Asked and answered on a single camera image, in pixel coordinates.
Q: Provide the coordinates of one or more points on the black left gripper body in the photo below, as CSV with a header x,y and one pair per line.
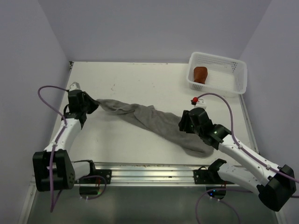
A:
x,y
89,105

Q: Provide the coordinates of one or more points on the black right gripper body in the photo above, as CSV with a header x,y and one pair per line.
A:
x,y
196,129

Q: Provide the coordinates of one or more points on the grey towel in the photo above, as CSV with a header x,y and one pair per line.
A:
x,y
163,124

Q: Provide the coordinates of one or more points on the rust brown towel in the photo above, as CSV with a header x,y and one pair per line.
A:
x,y
200,74

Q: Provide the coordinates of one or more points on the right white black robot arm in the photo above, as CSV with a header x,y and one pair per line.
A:
x,y
274,185

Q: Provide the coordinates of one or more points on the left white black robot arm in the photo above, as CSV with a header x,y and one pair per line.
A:
x,y
53,168

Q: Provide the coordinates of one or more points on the white perforated plastic basket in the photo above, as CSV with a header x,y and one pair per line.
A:
x,y
225,76

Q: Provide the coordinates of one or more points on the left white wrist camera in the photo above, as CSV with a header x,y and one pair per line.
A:
x,y
74,86

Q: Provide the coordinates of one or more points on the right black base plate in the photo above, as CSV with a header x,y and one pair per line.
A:
x,y
205,176

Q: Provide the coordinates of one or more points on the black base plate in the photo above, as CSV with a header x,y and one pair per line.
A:
x,y
205,176
97,177

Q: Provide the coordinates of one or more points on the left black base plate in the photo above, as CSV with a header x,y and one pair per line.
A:
x,y
97,177

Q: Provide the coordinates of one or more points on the aluminium mounting rail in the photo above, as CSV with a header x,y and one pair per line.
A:
x,y
151,175

